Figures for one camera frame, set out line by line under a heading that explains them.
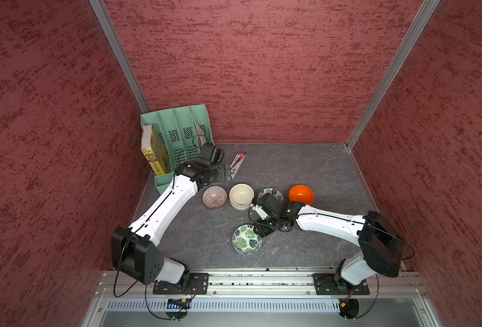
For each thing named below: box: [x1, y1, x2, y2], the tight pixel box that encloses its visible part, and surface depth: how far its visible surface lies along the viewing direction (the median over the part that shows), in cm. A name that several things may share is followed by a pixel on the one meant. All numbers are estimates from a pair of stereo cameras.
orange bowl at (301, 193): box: [288, 184, 316, 206], surface depth 94 cm
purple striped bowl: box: [201, 185, 228, 210], surface depth 94 cm
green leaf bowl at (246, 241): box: [232, 223, 263, 256], surface depth 85 cm
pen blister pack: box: [230, 151, 247, 180], surface depth 112 cm
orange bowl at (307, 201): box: [289, 197, 315, 206], surface depth 93 cm
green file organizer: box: [140, 104, 215, 195], surface depth 106 cm
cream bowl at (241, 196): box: [228, 183, 255, 212], surface depth 93 cm
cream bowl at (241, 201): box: [228, 193, 255, 212], surface depth 93 cm
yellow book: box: [140, 123, 171, 177], surface depth 90 cm
